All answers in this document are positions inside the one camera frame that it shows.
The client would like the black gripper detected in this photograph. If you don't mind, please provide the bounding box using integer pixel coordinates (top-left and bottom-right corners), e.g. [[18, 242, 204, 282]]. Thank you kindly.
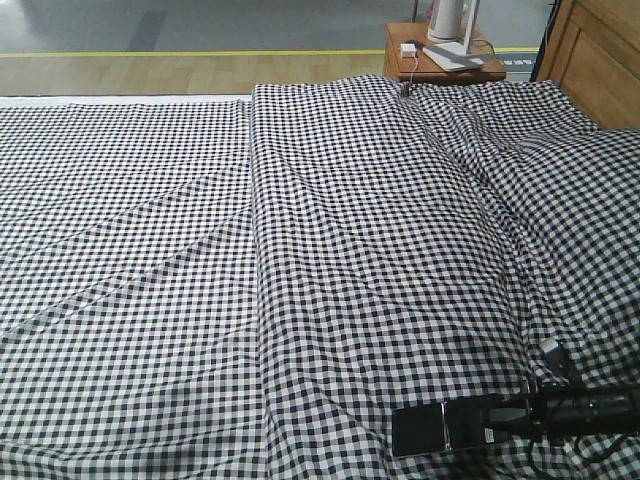
[[481, 382, 555, 443]]

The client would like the black foldable phone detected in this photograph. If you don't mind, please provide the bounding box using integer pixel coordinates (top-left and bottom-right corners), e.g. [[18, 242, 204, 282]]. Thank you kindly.
[[392, 395, 511, 458]]

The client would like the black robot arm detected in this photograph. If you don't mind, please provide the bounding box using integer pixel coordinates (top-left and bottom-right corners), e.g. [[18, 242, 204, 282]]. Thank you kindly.
[[480, 384, 639, 441]]

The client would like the checkered bed sheet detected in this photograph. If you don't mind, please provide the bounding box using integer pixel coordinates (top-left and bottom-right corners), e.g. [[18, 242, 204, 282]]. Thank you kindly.
[[1, 101, 266, 479]]

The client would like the checkered folded quilt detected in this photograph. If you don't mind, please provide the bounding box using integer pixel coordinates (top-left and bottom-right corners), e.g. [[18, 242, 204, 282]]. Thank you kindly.
[[250, 76, 639, 479]]

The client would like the wooden nightstand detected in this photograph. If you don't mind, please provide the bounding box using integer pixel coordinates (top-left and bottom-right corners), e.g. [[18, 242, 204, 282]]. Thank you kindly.
[[384, 21, 508, 84]]

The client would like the white charger adapter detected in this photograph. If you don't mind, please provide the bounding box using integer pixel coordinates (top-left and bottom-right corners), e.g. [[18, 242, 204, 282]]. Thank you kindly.
[[399, 42, 417, 58]]

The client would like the wooden headboard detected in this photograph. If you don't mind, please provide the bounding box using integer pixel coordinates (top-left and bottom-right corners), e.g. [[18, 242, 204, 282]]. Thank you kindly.
[[535, 0, 639, 129]]

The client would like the white cylindrical speaker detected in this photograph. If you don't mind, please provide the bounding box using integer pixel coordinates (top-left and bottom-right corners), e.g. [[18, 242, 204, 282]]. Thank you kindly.
[[427, 0, 465, 42]]

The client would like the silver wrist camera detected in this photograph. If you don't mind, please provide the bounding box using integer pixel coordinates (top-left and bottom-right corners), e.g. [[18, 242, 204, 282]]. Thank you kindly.
[[539, 338, 567, 375]]

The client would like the white charging cable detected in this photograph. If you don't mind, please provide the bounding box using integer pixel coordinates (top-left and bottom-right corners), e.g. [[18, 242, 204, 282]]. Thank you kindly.
[[405, 53, 422, 92]]

